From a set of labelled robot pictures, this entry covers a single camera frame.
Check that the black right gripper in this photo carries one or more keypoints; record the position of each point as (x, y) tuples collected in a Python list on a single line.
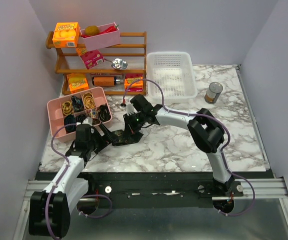
[(129, 128)]

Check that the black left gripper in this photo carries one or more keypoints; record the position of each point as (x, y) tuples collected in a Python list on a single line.
[(104, 141)]

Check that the dark green nature-print tie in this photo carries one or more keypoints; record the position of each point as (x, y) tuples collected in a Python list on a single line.
[(122, 139)]

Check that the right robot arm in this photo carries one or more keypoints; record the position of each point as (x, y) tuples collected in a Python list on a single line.
[(206, 131)]

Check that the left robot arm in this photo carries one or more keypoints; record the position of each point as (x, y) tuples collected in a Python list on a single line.
[(50, 209)]

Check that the rolled dark gold-print tie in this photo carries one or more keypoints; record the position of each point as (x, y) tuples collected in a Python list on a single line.
[(104, 114)]

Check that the rolled colourful pop-art tie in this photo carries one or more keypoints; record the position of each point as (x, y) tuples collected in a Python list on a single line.
[(93, 114)]

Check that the rolled black patterned tie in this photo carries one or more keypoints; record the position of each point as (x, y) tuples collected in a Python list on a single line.
[(81, 117)]

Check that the rolled gold tie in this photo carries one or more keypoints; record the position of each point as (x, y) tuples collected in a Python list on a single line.
[(88, 101)]

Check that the orange Scrub Mommy box bottom right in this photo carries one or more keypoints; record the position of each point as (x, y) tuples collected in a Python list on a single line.
[(133, 82)]

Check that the rolled blue striped tie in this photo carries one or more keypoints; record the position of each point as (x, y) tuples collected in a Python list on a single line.
[(70, 123)]

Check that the rolled dark blue tie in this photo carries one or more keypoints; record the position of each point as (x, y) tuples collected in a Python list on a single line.
[(77, 104)]

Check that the pink divided organizer box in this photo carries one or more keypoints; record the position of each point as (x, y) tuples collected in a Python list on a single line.
[(56, 118)]

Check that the rolled yellow tie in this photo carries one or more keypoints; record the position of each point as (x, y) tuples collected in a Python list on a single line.
[(67, 108)]

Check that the orange cylindrical bottle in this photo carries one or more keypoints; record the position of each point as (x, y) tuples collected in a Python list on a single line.
[(106, 81)]

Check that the wooden shelf rack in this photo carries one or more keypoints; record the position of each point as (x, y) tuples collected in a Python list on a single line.
[(133, 50)]

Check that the orange Scrub Daddy box bottom left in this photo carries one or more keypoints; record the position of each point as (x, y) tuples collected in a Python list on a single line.
[(77, 82)]

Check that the orange scrub daddy box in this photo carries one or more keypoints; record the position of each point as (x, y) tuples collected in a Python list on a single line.
[(66, 35), (77, 82)]

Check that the silver metal scoop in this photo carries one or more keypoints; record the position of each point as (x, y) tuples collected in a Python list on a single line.
[(118, 64)]

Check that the white plastic basket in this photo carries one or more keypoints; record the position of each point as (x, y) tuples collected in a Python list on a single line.
[(173, 76)]

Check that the pink sponge box middle shelf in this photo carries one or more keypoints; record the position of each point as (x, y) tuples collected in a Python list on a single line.
[(90, 58)]

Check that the metal tin can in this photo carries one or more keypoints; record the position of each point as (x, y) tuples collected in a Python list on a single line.
[(213, 92)]

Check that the pink rectangular tray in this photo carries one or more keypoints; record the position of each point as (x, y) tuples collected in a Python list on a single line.
[(102, 40)]

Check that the red chili pepper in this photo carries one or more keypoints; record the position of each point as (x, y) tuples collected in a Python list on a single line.
[(108, 30)]

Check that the brown round sponge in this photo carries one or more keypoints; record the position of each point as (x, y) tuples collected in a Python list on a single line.
[(91, 31)]

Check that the orange Scrub Daddy box top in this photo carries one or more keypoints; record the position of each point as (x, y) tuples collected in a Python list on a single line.
[(66, 35)]

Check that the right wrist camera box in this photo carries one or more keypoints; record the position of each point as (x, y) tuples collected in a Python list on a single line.
[(130, 109)]

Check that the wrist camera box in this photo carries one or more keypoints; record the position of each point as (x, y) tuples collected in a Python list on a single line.
[(130, 109), (87, 120)]

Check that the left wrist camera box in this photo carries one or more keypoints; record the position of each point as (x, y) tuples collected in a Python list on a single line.
[(87, 120)]

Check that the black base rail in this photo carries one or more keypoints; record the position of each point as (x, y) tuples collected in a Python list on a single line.
[(179, 189)]

